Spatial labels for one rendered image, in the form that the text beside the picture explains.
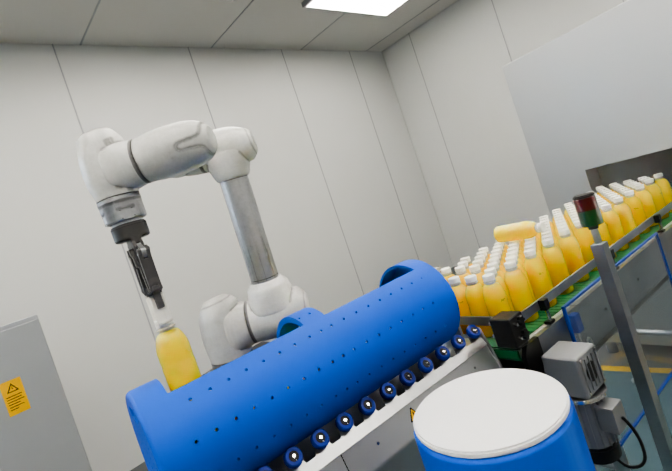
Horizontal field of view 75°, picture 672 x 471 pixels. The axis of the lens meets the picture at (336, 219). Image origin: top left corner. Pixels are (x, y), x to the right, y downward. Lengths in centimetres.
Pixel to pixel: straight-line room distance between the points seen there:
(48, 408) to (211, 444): 152
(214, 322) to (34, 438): 111
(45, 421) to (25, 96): 245
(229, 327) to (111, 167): 76
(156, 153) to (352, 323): 61
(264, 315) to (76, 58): 317
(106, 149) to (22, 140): 289
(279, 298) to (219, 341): 25
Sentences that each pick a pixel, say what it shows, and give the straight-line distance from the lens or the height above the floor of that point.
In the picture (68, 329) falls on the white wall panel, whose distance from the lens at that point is 372.
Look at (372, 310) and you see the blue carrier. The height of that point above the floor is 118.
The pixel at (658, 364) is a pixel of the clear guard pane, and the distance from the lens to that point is 209.
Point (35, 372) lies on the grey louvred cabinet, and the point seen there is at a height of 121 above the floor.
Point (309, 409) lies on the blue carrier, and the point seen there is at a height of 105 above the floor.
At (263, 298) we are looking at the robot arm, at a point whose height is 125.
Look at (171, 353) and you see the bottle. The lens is 105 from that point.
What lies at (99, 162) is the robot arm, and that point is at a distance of 104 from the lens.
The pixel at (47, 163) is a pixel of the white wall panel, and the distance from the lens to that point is 389.
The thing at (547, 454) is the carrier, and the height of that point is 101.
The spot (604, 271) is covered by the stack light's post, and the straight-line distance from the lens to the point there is 160.
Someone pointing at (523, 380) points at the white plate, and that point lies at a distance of 96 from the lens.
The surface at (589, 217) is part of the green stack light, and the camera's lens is 154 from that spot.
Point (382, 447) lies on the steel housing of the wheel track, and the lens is 122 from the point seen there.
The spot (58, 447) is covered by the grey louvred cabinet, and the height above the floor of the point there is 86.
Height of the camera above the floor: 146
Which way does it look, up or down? 1 degrees down
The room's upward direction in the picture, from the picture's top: 19 degrees counter-clockwise
